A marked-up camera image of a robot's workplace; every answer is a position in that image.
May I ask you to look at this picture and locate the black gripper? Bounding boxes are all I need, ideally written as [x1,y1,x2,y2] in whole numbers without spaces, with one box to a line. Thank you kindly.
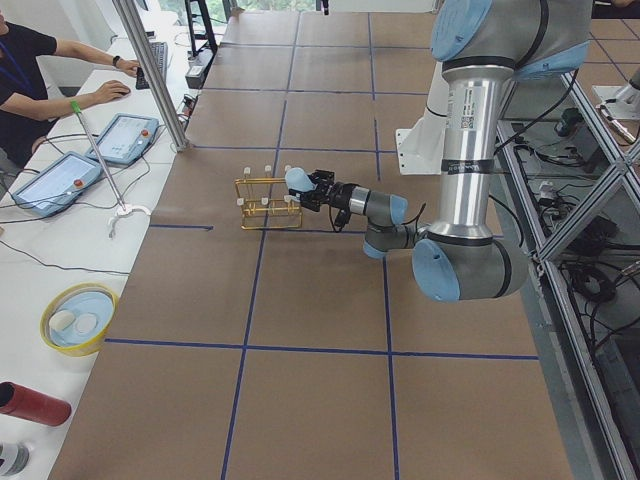
[299,170,353,212]

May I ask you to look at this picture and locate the light blue plastic cup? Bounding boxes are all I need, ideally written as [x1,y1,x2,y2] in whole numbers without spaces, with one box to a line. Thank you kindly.
[285,167,316,193]

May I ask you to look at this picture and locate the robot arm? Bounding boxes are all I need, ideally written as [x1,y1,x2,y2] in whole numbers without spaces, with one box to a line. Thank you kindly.
[285,1,592,302]

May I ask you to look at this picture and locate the far teach pendant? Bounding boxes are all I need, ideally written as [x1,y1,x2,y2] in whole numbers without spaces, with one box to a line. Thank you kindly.
[96,113,160,167]

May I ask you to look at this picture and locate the teach pendant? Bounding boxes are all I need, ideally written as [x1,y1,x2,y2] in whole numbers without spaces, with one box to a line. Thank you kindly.
[12,152,102,218]
[96,113,160,167]

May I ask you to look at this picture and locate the black keyboard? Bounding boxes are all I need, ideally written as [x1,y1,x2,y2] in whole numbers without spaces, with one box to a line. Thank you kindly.
[135,42,169,90]

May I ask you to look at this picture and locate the near teach pendant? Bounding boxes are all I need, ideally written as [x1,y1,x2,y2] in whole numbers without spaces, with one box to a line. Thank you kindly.
[12,152,102,218]

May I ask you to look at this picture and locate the reacher grabber stick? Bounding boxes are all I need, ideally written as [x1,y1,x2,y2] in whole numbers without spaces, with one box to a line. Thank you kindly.
[70,100,151,239]

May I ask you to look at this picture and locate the yellow rimmed blue bowl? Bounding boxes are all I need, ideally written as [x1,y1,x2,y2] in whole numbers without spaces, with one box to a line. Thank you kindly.
[40,283,119,357]

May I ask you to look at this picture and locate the white bun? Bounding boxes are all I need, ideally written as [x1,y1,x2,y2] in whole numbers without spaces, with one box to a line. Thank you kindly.
[49,310,76,332]

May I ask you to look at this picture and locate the seated person in black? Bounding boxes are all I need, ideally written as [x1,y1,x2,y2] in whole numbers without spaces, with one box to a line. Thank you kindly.
[1,19,140,168]

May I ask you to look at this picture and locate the red thermos bottle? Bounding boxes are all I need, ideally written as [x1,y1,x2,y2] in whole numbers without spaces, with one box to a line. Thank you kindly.
[1,381,72,426]

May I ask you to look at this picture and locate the gold wire cup holder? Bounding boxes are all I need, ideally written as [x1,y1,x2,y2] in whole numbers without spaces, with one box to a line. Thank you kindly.
[234,165,303,230]

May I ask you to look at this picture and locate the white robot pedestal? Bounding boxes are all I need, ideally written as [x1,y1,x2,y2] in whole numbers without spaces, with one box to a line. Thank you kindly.
[396,61,449,175]

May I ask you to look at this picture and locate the aluminium frame post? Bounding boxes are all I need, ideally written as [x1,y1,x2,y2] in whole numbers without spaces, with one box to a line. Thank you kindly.
[113,0,189,152]

